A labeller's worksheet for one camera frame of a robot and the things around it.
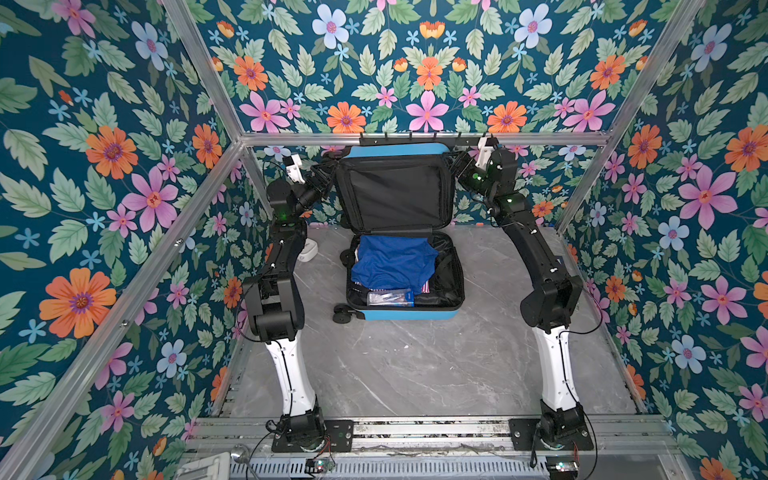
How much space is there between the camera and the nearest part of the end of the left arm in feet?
2.31

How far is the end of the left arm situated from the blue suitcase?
76 mm

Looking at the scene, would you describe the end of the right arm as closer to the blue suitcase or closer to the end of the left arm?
the blue suitcase

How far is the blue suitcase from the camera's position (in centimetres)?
88
